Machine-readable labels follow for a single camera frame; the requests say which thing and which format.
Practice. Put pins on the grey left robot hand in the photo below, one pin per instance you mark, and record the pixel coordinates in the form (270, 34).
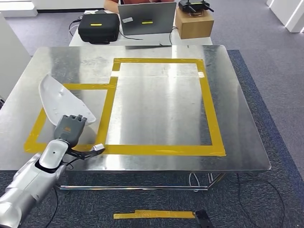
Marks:
(69, 130)

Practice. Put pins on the white plastic cover part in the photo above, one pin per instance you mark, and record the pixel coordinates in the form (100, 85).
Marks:
(59, 100)

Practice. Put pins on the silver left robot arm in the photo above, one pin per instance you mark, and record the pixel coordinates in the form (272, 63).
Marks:
(28, 185)

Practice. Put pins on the steel workbench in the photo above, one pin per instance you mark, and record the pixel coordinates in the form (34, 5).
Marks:
(154, 110)

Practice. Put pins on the yellow workbench tape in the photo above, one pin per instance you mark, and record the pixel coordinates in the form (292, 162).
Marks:
(207, 104)

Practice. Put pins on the black carry case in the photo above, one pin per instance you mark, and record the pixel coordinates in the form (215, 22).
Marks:
(98, 28)

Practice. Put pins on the grey laptop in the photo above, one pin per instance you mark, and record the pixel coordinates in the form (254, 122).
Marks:
(147, 19)

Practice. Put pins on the wooden box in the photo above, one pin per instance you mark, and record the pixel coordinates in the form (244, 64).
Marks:
(194, 26)

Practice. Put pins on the black router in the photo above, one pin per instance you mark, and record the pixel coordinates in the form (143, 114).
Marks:
(192, 4)

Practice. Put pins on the white lit furniture block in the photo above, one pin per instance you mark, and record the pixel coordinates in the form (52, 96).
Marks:
(290, 12)

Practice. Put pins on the black left camera bracket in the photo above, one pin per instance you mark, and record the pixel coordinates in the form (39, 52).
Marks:
(81, 154)

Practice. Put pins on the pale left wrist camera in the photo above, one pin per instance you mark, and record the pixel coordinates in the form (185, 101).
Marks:
(99, 148)

